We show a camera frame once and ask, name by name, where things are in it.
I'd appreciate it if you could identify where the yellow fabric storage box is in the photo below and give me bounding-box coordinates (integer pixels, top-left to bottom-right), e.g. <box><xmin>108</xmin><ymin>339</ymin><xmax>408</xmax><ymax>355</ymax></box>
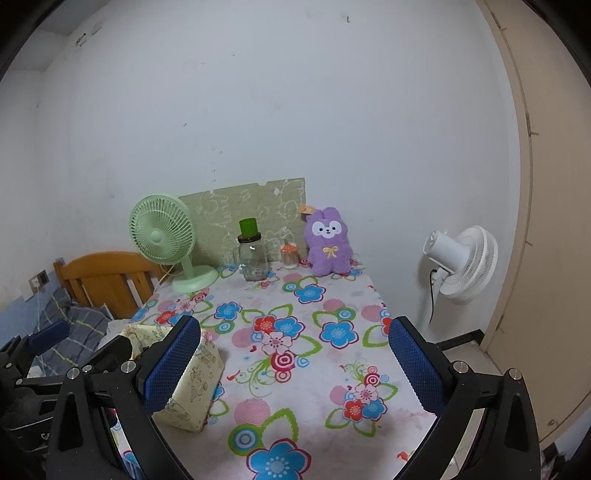
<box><xmin>124</xmin><ymin>323</ymin><xmax>223</xmax><ymax>432</ymax></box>

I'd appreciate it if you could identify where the white standing fan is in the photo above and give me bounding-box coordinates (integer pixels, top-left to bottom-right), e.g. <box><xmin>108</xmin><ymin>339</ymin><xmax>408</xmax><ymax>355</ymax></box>
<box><xmin>424</xmin><ymin>225</ymin><xmax>499</xmax><ymax>326</ymax></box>

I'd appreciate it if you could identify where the glass mug jar green lid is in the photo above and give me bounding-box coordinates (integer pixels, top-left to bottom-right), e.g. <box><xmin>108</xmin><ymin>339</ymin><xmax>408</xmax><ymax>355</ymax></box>
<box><xmin>225</xmin><ymin>218</ymin><xmax>269</xmax><ymax>282</ymax></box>

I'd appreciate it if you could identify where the wooden bed headboard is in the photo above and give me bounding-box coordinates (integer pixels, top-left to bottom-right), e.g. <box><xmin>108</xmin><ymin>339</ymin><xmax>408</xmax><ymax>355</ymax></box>
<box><xmin>53</xmin><ymin>251</ymin><xmax>169</xmax><ymax>320</ymax></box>

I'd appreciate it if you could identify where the purple plush bunny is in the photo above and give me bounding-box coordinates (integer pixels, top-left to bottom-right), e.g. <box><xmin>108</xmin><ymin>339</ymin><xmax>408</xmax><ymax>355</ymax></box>
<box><xmin>299</xmin><ymin>205</ymin><xmax>355</xmax><ymax>278</ymax></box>

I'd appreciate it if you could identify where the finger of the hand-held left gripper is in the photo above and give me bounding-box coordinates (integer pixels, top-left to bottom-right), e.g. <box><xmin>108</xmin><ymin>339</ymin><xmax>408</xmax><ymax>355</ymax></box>
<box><xmin>83</xmin><ymin>335</ymin><xmax>134</xmax><ymax>376</ymax></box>
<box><xmin>0</xmin><ymin>320</ymin><xmax>70</xmax><ymax>370</ymax></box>

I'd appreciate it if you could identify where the grey plaid pillow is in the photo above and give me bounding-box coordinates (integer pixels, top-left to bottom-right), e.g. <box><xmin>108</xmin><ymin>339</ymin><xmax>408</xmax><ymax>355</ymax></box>
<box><xmin>28</xmin><ymin>288</ymin><xmax>112</xmax><ymax>377</ymax></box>

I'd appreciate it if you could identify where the green printed board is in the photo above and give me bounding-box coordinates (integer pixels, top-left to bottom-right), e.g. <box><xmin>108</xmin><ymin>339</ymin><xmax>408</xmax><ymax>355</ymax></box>
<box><xmin>178</xmin><ymin>176</ymin><xmax>308</xmax><ymax>267</ymax></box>

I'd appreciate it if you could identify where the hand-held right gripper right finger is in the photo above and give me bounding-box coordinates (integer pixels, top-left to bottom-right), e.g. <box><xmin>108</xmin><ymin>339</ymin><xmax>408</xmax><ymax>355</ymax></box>
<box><xmin>388</xmin><ymin>316</ymin><xmax>542</xmax><ymax>480</ymax></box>

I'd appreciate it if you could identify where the beige wooden door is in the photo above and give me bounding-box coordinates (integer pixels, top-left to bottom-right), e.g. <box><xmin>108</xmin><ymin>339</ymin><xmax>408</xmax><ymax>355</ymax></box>
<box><xmin>478</xmin><ymin>0</ymin><xmax>591</xmax><ymax>455</ymax></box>

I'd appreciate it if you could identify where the green desk fan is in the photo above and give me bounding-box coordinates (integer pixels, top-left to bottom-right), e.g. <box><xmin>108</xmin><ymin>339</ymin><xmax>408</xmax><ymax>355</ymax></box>
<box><xmin>128</xmin><ymin>195</ymin><xmax>219</xmax><ymax>294</ymax></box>

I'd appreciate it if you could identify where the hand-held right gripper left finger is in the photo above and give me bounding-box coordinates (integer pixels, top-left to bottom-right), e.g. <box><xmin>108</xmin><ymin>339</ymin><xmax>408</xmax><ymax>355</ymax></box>
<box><xmin>46</xmin><ymin>315</ymin><xmax>202</xmax><ymax>480</ymax></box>

